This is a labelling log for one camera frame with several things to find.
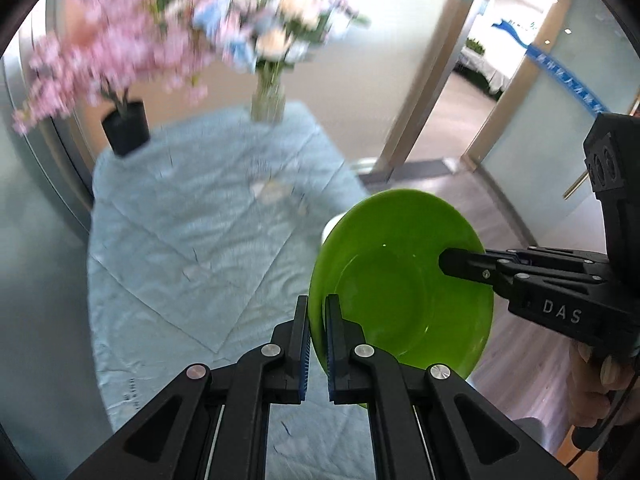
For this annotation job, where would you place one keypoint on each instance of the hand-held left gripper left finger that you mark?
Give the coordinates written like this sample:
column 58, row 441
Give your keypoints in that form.
column 302, row 360

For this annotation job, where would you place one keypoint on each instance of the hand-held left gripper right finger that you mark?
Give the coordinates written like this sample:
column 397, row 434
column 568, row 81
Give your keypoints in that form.
column 330, row 360

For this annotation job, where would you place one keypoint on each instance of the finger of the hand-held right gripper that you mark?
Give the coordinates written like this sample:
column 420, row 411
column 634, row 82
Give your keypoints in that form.
column 465, row 264
column 560, row 256

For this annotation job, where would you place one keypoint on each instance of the green plastic bowl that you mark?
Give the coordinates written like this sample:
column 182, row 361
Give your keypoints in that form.
column 400, row 285

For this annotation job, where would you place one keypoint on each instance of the person's right hand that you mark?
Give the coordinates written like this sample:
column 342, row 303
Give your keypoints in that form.
column 590, row 385

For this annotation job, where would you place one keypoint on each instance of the white ceramic bowl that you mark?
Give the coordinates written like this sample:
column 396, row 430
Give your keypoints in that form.
column 329, row 227

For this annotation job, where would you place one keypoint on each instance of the light blue quilted tablecloth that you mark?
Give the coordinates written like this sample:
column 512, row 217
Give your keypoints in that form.
column 200, row 240

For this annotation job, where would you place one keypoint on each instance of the blue ribbon glass sticker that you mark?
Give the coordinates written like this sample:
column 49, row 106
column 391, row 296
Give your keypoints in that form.
column 565, row 77

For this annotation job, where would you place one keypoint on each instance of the cloth covered background table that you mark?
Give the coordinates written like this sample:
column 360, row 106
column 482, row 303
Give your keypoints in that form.
column 487, row 72

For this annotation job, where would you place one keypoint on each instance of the green background plant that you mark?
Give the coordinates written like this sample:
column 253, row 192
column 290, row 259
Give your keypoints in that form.
column 475, row 46

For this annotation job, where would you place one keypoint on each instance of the flower bouquet in glass vase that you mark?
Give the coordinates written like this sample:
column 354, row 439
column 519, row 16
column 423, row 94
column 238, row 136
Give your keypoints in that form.
column 268, row 102

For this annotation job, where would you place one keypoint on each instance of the pink blossom plant black pot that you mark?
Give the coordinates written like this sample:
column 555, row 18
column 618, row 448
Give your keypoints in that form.
column 125, row 130

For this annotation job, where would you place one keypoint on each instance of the metal door frame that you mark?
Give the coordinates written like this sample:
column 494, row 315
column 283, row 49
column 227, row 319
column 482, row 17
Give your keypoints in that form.
column 425, row 70

